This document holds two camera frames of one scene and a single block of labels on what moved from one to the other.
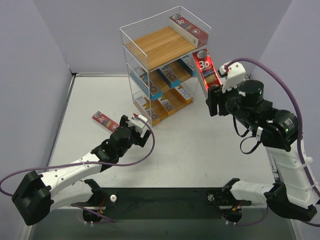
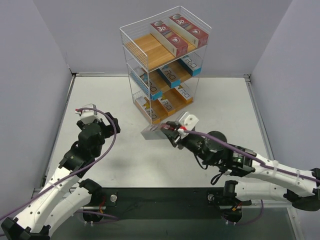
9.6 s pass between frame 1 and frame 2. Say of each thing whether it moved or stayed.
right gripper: moved
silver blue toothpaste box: stayed
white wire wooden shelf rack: stayed
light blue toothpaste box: stayed
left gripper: moved
